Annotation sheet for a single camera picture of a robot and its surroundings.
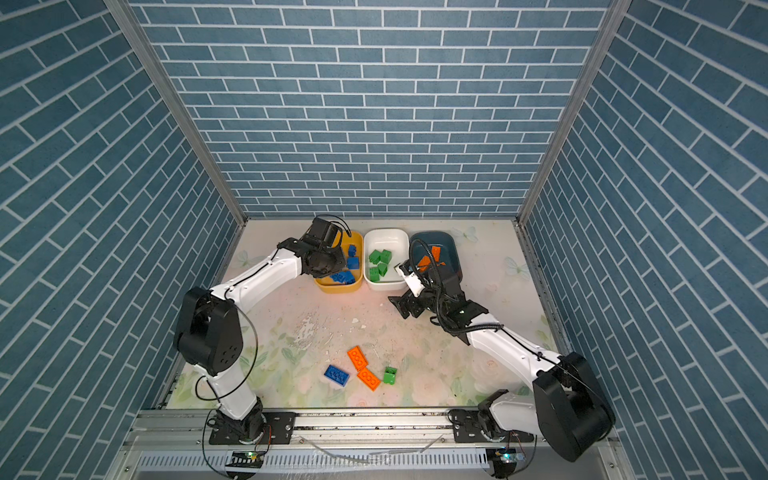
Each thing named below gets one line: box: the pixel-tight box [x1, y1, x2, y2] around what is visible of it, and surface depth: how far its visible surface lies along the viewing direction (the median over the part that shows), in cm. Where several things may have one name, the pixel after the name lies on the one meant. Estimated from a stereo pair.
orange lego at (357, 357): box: [347, 345, 369, 371], surface depth 86 cm
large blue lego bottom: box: [324, 365, 350, 387], surface depth 84 cm
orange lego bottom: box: [357, 368, 381, 392], surface depth 84 cm
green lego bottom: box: [383, 366, 398, 385], surface depth 84 cm
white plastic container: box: [363, 228, 410, 292], surface depth 107 cm
